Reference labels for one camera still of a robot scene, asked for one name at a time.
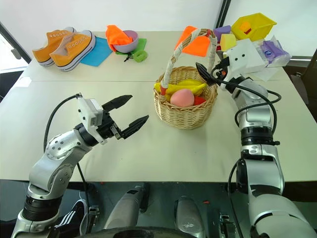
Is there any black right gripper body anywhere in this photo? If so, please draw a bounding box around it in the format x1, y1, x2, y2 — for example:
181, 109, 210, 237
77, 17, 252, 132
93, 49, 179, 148
212, 58, 232, 83

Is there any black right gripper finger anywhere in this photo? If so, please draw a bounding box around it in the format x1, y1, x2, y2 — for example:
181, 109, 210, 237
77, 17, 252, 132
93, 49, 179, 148
195, 61, 219, 87

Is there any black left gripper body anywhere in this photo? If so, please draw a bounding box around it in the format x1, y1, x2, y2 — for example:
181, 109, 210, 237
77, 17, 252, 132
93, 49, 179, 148
97, 108, 124, 140

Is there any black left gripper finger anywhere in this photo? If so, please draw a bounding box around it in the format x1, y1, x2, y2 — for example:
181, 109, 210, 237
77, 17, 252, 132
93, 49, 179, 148
102, 94, 133, 113
120, 115, 150, 140

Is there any yellow toy banana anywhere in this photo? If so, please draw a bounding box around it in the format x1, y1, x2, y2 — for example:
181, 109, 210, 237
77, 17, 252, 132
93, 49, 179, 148
154, 79, 208, 102

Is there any yellow foam block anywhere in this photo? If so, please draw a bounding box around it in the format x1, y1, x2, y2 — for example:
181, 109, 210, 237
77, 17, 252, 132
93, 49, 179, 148
219, 33, 237, 52

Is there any flat orange cloth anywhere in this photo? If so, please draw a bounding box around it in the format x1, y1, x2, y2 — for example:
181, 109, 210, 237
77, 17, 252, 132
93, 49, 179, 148
174, 25, 211, 58

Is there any pink toy peach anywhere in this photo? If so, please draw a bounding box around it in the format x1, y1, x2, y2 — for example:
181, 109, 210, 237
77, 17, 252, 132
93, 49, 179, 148
170, 89, 195, 108

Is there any purple foam block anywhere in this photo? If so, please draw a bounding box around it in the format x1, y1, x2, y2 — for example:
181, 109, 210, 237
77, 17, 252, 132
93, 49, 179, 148
213, 25, 232, 41

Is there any orange cube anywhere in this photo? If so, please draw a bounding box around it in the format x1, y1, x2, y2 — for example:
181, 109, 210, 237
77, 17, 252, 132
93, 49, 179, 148
239, 21, 252, 33

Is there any blue cloth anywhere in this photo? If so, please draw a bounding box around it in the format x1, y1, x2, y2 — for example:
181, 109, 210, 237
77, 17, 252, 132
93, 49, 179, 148
80, 36, 114, 68

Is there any purple tissue pack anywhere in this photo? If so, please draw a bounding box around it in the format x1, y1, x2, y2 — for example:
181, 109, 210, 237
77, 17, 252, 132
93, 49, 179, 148
252, 34, 293, 69

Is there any black vertical pole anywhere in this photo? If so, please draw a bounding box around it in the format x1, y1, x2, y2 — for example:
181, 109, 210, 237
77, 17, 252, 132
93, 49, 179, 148
214, 0, 231, 31

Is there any yellow plastic bin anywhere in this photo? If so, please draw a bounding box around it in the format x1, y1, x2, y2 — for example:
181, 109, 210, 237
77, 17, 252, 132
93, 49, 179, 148
231, 12, 277, 43

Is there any purple bowl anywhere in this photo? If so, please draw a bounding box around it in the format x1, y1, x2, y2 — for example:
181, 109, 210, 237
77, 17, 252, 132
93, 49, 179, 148
112, 30, 140, 54

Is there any green cloth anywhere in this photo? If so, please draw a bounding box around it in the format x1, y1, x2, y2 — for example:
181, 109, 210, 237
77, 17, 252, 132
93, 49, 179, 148
114, 37, 148, 56

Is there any orange cloth in bowl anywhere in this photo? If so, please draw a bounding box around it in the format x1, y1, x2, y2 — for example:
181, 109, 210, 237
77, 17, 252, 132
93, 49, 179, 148
105, 24, 132, 52

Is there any orange canvas sneaker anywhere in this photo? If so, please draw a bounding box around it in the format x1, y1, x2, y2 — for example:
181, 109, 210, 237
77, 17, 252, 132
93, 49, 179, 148
32, 26, 78, 67
49, 30, 97, 73

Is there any grey robot leg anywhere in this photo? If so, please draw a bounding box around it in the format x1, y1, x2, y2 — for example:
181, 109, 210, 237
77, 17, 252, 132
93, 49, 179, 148
103, 182, 151, 231
174, 195, 207, 238

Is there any dark chair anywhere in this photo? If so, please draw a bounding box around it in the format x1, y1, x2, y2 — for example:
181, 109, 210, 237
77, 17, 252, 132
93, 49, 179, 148
289, 48, 317, 106

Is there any black striped sneaker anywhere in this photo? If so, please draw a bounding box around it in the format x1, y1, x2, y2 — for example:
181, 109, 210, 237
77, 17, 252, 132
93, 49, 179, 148
53, 200, 89, 237

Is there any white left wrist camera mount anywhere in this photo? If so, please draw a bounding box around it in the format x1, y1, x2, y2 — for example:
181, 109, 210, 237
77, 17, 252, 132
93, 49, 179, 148
76, 97, 109, 145

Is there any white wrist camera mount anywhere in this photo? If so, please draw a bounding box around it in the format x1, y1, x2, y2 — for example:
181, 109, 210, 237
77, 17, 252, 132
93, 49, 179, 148
223, 39, 266, 75
76, 97, 109, 145

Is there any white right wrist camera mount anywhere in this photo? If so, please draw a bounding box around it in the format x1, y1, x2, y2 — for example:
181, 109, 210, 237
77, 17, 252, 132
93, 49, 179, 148
223, 39, 266, 75

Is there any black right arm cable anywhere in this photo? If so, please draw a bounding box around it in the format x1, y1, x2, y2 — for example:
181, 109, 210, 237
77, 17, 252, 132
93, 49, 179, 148
217, 78, 282, 159

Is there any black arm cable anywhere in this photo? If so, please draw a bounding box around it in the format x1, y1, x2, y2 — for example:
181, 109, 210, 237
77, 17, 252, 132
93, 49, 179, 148
43, 93, 89, 199
217, 78, 282, 159

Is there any wicker basket with handle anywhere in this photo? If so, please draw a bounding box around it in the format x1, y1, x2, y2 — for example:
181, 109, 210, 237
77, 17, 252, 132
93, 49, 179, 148
153, 28, 219, 130

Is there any green ring toy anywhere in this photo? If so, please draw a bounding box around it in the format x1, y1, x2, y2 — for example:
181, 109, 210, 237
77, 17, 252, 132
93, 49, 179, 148
133, 50, 149, 63

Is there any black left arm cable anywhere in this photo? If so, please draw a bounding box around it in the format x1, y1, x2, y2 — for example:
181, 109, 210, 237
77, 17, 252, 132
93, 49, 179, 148
43, 93, 89, 199

